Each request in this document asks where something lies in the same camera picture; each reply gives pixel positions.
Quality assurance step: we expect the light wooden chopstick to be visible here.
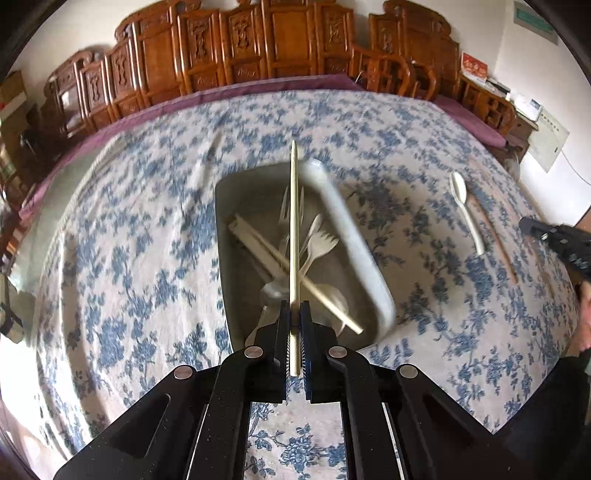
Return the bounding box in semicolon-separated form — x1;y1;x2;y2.
290;140;301;377
228;215;363;334

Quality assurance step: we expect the white plastic spoon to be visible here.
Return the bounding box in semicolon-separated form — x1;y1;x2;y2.
301;284;349;336
450;171;485;256

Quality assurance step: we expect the metal fork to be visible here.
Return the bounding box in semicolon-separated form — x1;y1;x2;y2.
277;187;290;255

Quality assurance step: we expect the person's right hand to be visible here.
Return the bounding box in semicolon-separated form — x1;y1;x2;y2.
572;281;591;352

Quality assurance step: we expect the metal spoon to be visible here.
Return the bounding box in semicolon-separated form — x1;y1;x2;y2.
245;264;290;347

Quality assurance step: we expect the grey metal tray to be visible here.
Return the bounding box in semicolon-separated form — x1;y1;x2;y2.
214;158;398;356

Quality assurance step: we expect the white electrical panel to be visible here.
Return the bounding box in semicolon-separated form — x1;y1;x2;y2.
528;108;570;173

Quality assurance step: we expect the white plastic fork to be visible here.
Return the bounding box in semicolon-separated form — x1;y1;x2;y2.
300;231;339;276

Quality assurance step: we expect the purple sofa cushion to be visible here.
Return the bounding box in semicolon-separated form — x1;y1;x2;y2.
19;74;506;226

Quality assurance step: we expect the wooden side table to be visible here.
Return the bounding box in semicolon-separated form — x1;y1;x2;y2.
454;74;538;156

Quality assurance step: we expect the blue floral tablecloth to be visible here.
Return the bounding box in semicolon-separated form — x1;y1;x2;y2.
32;90;589;479

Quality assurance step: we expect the red box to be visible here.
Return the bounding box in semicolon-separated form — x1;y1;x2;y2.
461;52;488;84

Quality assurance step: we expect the carved wooden armchair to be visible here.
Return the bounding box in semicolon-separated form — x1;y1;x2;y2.
349;44;440;101

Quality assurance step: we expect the carved wooden sofa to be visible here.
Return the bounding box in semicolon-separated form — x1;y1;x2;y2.
41;1;460;144

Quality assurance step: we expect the cardboard boxes stack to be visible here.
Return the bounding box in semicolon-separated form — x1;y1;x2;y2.
1;70;37;156

